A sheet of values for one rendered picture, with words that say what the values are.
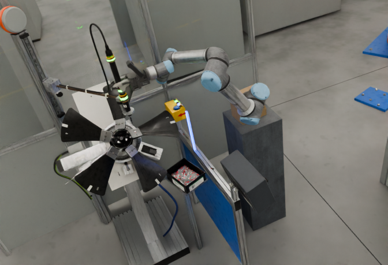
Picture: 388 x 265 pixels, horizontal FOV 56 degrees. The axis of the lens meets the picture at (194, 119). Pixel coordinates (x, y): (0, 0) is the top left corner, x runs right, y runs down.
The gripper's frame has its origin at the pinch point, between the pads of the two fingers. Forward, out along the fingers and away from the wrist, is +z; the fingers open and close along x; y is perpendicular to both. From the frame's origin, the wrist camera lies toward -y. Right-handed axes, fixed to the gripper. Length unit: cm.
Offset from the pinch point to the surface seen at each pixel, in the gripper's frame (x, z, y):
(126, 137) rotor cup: -5.8, 3.8, 33.4
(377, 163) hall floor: -18, -197, 154
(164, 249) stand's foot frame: -3, 5, 149
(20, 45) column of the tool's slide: 55, 40, -18
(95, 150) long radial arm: 7.4, 23.1, 43.5
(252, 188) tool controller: -83, -35, 31
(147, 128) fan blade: -0.8, -10.8, 36.6
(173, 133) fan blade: -9.7, -23.8, 41.3
